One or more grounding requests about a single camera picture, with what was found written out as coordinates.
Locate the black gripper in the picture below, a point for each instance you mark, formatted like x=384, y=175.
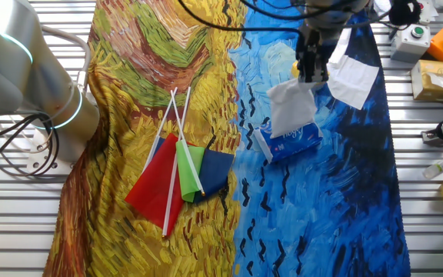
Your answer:
x=313, y=42

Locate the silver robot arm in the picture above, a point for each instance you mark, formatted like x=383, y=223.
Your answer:
x=14, y=69

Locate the blue tissue pack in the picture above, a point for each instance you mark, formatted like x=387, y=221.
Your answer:
x=294, y=146

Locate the white box green button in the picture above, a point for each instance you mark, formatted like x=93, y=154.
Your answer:
x=412, y=44

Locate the white box red button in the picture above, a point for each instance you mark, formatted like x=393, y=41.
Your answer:
x=427, y=13

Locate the painted blue yellow tablecloth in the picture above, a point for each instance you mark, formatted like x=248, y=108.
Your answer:
x=321, y=211

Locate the navy blue flag white stick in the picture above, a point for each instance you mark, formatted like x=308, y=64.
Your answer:
x=214, y=173

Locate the green flag white stick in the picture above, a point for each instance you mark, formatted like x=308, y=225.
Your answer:
x=187, y=169

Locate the red flag white stick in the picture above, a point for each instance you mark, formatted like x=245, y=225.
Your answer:
x=152, y=192

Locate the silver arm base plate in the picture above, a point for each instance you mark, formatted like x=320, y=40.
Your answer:
x=64, y=165

